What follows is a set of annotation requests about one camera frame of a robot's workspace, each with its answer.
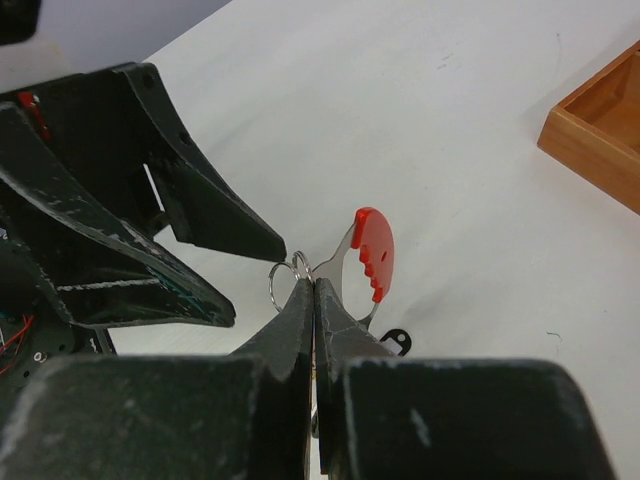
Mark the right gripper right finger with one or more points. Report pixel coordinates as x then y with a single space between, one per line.
382 416

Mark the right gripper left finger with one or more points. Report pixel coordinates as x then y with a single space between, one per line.
245 415

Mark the wooden compartment tray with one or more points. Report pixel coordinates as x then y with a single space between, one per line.
594 131

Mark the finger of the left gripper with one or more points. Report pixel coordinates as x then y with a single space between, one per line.
204 211

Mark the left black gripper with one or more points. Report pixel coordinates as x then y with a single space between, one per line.
79 216

